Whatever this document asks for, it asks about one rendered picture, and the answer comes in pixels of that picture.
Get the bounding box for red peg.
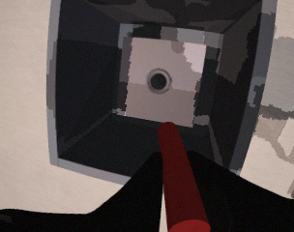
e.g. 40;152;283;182
158;121;210;232

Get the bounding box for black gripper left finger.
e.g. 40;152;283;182
0;152;163;232

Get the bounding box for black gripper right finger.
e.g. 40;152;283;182
186;151;294;232

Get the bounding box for dark grey open box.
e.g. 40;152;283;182
45;0;278;186

